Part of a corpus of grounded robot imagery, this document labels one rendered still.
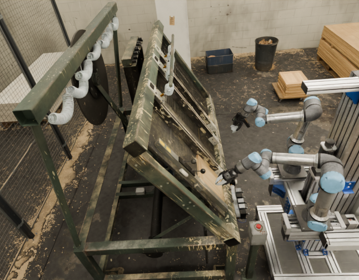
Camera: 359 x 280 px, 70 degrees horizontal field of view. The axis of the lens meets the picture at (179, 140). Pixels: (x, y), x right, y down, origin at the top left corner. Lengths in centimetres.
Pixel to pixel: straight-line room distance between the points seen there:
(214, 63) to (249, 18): 153
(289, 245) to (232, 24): 544
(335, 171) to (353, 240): 80
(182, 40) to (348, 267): 457
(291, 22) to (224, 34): 164
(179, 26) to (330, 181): 450
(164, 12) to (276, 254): 448
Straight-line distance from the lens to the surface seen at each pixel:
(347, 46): 609
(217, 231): 209
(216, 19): 699
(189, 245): 227
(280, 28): 740
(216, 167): 241
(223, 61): 625
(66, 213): 206
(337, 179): 164
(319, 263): 304
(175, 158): 180
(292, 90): 522
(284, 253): 298
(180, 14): 548
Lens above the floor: 281
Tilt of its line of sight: 40 degrees down
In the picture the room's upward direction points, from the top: 7 degrees counter-clockwise
